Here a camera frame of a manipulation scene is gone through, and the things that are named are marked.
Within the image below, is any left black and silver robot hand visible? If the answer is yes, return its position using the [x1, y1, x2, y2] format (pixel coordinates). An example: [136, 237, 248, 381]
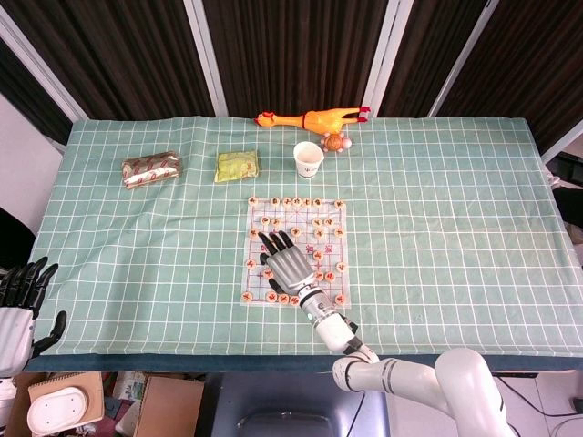
[0, 256, 68, 378]

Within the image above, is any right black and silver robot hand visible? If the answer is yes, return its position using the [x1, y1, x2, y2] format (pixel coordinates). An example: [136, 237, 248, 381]
[258, 229, 317, 295]

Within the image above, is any translucent Chinese chess board sheet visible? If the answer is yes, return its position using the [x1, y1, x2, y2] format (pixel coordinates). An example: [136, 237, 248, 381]
[240, 198, 353, 310]

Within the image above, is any white oval device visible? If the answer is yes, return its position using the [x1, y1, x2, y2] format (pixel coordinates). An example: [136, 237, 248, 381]
[26, 385, 90, 434]

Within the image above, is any brown spiral notebook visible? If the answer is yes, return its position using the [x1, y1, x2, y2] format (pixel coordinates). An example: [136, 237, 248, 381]
[27, 371, 107, 427]

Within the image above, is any white paper cup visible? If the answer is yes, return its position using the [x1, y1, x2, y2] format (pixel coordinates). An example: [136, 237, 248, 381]
[293, 140, 325, 180]

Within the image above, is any yellow green snack packet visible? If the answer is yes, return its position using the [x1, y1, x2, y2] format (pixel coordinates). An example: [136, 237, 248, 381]
[213, 148, 263, 184]

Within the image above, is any stack of printed papers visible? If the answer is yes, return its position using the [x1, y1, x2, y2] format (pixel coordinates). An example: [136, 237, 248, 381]
[110, 371, 148, 402]

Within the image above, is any blue grey chair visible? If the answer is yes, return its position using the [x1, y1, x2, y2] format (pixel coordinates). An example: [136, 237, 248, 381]
[212, 371, 389, 437]

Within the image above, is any small turtle toy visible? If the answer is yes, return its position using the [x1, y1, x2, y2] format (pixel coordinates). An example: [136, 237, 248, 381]
[320, 131, 353, 154]

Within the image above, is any green grid tablecloth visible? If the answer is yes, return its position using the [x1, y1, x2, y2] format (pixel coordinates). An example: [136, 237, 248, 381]
[0, 116, 583, 375]

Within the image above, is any yellow rubber chicken toy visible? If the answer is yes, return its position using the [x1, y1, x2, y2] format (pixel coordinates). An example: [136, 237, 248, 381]
[253, 105, 373, 134]

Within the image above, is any brown cardboard box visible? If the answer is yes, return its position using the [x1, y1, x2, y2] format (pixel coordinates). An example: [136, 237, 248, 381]
[135, 374, 206, 437]

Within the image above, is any gold foil snack packet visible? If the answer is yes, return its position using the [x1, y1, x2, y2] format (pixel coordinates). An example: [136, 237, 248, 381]
[121, 151, 183, 191]

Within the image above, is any dark brown curtain panel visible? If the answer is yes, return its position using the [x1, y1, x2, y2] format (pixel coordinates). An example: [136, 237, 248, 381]
[202, 0, 393, 118]
[378, 0, 487, 118]
[0, 38, 69, 145]
[436, 0, 583, 154]
[0, 0, 216, 122]

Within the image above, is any white frame post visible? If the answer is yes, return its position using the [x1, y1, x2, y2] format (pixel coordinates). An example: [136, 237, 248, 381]
[427, 0, 500, 117]
[0, 17, 87, 125]
[540, 120, 583, 163]
[363, 0, 414, 117]
[183, 0, 229, 117]

